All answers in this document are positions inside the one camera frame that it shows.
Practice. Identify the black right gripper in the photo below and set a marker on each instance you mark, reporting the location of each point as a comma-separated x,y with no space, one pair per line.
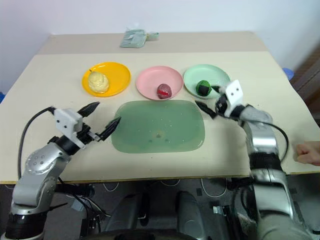
221,103

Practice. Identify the green and black toy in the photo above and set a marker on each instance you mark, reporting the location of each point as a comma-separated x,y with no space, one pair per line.
203,88

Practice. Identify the cream table mat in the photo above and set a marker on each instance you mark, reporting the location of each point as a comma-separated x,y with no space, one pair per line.
75,160

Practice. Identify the red toy fruit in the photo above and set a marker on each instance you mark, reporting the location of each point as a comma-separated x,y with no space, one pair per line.
164,91

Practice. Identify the translucent green tray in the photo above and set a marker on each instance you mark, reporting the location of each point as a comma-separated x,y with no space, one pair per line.
157,125

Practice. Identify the bare person hand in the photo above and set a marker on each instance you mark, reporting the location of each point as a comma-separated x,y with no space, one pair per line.
308,152

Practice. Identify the light green plate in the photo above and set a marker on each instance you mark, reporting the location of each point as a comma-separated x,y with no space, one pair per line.
205,72

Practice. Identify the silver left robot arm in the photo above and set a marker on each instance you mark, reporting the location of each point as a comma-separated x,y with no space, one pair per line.
37,162

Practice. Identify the yellow toy pear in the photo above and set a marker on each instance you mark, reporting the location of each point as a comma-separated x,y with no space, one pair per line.
98,82

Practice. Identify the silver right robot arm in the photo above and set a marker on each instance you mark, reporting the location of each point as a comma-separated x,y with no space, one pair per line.
262,140

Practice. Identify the clear plastic bag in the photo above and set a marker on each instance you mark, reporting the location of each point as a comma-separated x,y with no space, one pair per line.
132,38

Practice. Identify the pink plate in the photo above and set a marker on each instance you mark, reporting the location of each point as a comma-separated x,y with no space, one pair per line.
155,76

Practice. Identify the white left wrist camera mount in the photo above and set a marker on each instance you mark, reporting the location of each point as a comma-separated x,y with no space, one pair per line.
66,118

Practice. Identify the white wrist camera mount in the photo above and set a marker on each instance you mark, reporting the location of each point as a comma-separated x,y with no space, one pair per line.
66,118
233,92

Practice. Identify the dark rounded shape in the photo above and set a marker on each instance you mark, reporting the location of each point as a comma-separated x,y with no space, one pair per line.
127,212
191,212

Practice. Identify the blue round object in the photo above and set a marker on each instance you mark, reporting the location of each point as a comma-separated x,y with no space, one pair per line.
288,73
1,96

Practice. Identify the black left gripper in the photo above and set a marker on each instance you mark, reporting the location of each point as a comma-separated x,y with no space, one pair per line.
83,133

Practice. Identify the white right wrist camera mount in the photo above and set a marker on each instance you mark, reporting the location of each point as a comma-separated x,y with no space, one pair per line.
233,92

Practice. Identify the yellow plate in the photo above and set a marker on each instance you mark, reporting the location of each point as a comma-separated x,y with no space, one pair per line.
120,75

